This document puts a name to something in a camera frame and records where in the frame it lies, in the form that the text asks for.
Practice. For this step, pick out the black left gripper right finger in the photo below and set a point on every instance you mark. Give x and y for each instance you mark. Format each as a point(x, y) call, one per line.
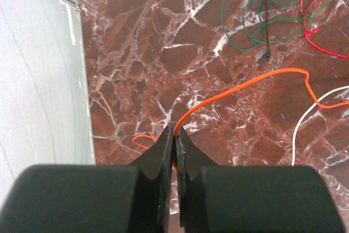
point(216, 198)

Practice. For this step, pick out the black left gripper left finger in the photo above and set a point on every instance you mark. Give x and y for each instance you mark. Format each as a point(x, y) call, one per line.
point(93, 198)

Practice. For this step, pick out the black zip tie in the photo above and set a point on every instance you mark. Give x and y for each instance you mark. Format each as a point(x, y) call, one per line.
point(268, 52)

